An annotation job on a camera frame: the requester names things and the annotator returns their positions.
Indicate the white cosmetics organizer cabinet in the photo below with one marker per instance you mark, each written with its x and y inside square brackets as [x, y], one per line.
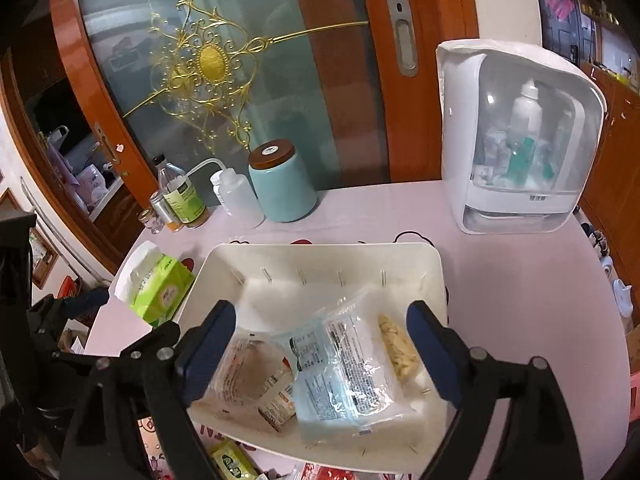
[520, 131]

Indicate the white squeeze bottle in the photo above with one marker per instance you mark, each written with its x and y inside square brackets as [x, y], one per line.
[234, 193]

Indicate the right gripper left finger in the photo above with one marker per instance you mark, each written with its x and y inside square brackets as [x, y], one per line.
[171, 379]

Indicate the small metal can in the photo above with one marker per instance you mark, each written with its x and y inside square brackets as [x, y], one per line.
[164, 211]

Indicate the small green candy packet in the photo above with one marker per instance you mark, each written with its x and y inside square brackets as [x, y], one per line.
[231, 462]

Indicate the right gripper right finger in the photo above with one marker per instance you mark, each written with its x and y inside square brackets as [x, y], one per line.
[538, 440]

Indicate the yellow noodle snack packet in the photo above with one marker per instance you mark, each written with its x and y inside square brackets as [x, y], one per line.
[400, 349]

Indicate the small glass jar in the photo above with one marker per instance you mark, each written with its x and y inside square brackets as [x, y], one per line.
[151, 221]

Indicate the green tissue pack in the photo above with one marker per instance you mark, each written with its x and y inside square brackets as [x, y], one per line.
[153, 284]

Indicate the light blue printed snack bag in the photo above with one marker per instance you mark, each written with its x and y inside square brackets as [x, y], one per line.
[344, 383]

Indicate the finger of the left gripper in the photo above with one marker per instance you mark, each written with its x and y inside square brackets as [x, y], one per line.
[83, 308]
[166, 335]

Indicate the clear bottle green label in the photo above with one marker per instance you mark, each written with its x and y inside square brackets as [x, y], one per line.
[180, 193]

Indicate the teal ceramic canister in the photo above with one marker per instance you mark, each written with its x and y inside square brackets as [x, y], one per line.
[281, 181]

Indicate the red white snack packet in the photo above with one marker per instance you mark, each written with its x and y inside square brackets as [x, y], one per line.
[253, 384]

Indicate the white plastic storage bin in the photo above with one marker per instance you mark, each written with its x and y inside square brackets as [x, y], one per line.
[275, 288]

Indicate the pink cartoon table mat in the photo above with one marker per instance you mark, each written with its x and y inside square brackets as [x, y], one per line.
[517, 296]

